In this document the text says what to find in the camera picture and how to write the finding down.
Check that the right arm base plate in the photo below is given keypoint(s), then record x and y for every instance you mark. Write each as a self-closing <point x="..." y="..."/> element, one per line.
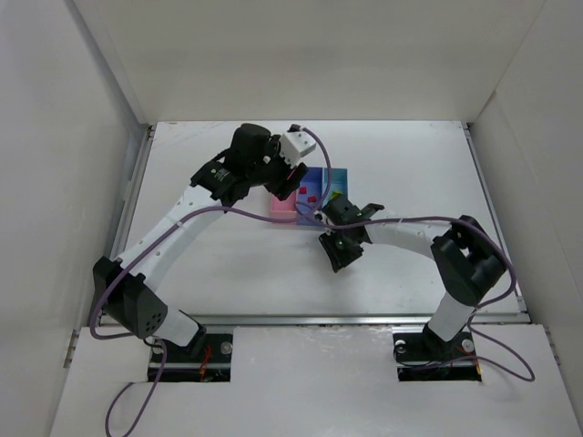
<point x="418" y="362"/>

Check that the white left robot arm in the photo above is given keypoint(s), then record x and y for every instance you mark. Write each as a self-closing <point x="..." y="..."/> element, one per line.
<point x="126" y="285"/>

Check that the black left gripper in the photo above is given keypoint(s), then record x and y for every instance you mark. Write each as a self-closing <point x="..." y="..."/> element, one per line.
<point x="288" y="178"/>

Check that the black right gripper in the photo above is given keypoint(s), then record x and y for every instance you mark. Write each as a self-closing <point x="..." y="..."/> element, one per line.
<point x="337" y="211"/>

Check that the aluminium rail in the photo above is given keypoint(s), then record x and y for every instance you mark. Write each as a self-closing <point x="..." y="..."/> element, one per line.
<point x="326" y="320"/>

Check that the pink bin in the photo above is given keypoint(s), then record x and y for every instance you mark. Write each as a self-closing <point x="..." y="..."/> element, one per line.
<point x="284" y="209"/>

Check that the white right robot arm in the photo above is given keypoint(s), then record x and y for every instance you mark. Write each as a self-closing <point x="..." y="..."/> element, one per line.
<point x="468" y="263"/>

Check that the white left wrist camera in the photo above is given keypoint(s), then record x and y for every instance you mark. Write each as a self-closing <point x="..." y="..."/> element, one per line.
<point x="295" y="145"/>

